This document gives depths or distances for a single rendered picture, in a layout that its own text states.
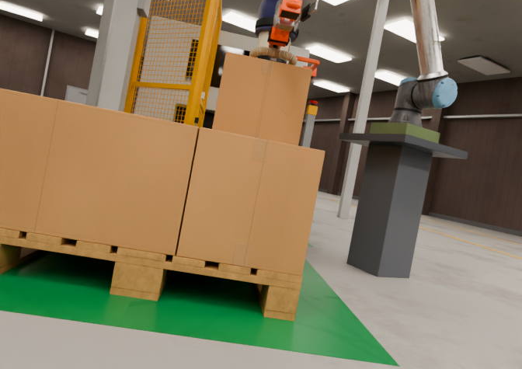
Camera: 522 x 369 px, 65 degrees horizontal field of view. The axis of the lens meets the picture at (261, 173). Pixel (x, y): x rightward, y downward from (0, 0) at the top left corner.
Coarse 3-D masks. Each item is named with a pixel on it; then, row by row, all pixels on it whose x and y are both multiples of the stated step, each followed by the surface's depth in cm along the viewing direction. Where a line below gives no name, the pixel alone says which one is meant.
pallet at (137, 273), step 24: (0, 240) 119; (24, 240) 120; (48, 240) 120; (72, 240) 129; (0, 264) 121; (120, 264) 123; (144, 264) 123; (168, 264) 124; (192, 264) 125; (216, 264) 132; (120, 288) 123; (144, 288) 124; (264, 288) 135; (288, 288) 128; (264, 312) 127; (288, 312) 128
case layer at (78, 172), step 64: (0, 128) 118; (64, 128) 120; (128, 128) 122; (192, 128) 124; (0, 192) 119; (64, 192) 121; (128, 192) 122; (192, 192) 124; (256, 192) 126; (192, 256) 125; (256, 256) 127
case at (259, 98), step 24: (240, 72) 185; (264, 72) 185; (288, 72) 186; (240, 96) 185; (264, 96) 186; (288, 96) 187; (216, 120) 184; (240, 120) 185; (264, 120) 186; (288, 120) 187
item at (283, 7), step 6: (288, 0) 153; (294, 0) 153; (300, 0) 153; (282, 6) 153; (282, 12) 156; (288, 12) 155; (294, 12) 154; (300, 12) 154; (288, 18) 160; (294, 18) 159
